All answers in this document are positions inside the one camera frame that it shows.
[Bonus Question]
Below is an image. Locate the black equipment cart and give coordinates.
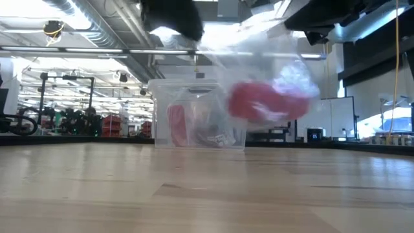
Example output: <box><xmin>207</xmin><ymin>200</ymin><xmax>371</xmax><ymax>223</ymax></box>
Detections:
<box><xmin>247</xmin><ymin>121</ymin><xmax>292</xmax><ymax>143</ymax></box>

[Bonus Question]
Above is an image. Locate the black robot workstation rig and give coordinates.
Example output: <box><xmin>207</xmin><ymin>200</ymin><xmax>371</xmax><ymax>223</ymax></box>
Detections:
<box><xmin>37</xmin><ymin>71</ymin><xmax>107</xmax><ymax>137</ymax></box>

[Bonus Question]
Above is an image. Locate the silver ceiling ventilation duct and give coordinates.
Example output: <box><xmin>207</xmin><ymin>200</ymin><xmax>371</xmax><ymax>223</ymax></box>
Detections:
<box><xmin>41</xmin><ymin>0</ymin><xmax>156</xmax><ymax>82</ymax></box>

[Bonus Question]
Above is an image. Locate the clear plastic storage container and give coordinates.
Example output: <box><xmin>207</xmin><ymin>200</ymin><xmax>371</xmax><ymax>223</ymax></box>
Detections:
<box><xmin>147</xmin><ymin>78</ymin><xmax>249</xmax><ymax>151</ymax></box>

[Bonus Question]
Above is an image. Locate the bagged grey bandage roll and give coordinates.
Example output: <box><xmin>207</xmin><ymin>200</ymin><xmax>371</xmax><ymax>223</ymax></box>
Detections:
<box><xmin>190</xmin><ymin>122</ymin><xmax>237</xmax><ymax>149</ymax></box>

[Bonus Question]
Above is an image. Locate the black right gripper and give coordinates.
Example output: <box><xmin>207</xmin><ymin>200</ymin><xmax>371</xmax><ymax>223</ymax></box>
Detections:
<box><xmin>283</xmin><ymin>0</ymin><xmax>392</xmax><ymax>46</ymax></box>

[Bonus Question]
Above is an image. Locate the black office chair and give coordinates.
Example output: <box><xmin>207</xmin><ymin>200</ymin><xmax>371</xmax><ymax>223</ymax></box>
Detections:
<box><xmin>0</xmin><ymin>87</ymin><xmax>39</xmax><ymax>137</ymax></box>

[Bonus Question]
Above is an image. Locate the small device blue display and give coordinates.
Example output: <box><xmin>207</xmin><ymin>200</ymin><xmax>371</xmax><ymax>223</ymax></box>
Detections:
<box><xmin>305</xmin><ymin>128</ymin><xmax>325</xmax><ymax>143</ymax></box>

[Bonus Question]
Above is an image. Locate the grey ceiling junction box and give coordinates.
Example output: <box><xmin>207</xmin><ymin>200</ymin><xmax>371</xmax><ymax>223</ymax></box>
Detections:
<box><xmin>217</xmin><ymin>0</ymin><xmax>242</xmax><ymax>19</ymax></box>

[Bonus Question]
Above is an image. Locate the clear plastic zip bag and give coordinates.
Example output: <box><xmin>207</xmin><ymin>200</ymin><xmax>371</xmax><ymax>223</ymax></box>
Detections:
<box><xmin>200</xmin><ymin>28</ymin><xmax>321</xmax><ymax>131</ymax></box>

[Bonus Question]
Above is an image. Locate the pink elastic bandage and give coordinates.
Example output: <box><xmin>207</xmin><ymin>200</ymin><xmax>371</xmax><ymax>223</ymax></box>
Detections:
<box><xmin>227</xmin><ymin>80</ymin><xmax>311</xmax><ymax>123</ymax></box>

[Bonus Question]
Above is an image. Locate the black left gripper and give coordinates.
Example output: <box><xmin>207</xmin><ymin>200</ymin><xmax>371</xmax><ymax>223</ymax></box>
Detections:
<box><xmin>140</xmin><ymin>0</ymin><xmax>205</xmax><ymax>42</ymax></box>

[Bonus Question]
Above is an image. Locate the white whiteboard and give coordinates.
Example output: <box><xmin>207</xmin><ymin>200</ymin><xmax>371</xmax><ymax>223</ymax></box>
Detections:
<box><xmin>296</xmin><ymin>96</ymin><xmax>356</xmax><ymax>140</ymax></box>

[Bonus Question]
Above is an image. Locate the hanging yellow cable reel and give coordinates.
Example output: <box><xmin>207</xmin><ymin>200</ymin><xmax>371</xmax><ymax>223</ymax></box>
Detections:
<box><xmin>42</xmin><ymin>19</ymin><xmax>65</xmax><ymax>46</ymax></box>

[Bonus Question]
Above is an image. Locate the black aluminium table frame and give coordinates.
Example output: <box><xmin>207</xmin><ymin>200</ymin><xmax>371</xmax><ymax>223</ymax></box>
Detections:
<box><xmin>0</xmin><ymin>134</ymin><xmax>414</xmax><ymax>157</ymax></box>

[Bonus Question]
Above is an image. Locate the long ceiling light bar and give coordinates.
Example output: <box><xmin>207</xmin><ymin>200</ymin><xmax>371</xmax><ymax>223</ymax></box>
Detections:
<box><xmin>300</xmin><ymin>51</ymin><xmax>327</xmax><ymax>61</ymax></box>

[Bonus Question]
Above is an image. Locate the yellow cable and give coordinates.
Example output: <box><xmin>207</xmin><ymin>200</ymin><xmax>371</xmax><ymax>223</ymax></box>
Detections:
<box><xmin>386</xmin><ymin>0</ymin><xmax>400</xmax><ymax>137</ymax></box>

